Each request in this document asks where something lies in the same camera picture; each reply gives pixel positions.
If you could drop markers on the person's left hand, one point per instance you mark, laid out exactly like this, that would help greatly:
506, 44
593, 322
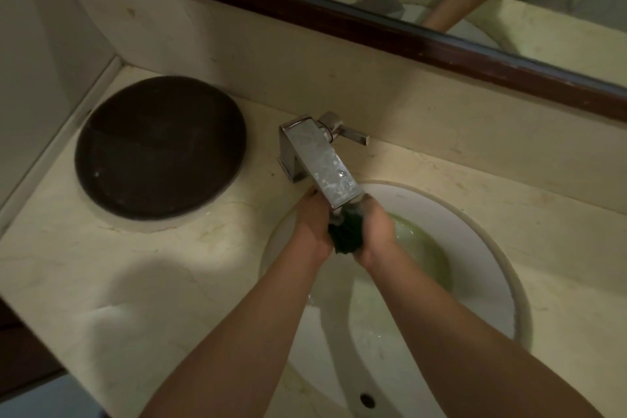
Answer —
309, 231

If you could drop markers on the person's right forearm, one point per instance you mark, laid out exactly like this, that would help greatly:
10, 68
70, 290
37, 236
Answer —
470, 339

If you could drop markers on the person's left fingers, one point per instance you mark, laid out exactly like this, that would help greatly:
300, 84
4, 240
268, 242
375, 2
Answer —
313, 199

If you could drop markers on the white round sink basin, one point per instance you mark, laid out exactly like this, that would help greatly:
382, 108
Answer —
392, 305

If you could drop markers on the dark green cloth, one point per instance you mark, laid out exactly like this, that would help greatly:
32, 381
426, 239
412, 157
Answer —
346, 235

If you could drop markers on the person's left forearm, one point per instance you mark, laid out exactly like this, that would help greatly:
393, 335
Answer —
230, 339

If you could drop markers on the person's right fingers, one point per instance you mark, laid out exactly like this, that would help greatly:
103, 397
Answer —
368, 209

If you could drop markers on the chrome square faucet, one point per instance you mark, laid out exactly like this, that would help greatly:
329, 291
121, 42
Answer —
318, 158

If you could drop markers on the person's right hand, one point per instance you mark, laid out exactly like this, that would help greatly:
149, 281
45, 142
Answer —
377, 236

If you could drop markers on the dark wood framed mirror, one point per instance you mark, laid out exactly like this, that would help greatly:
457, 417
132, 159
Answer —
392, 1

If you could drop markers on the dark brown round tray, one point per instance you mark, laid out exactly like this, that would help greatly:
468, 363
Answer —
159, 147

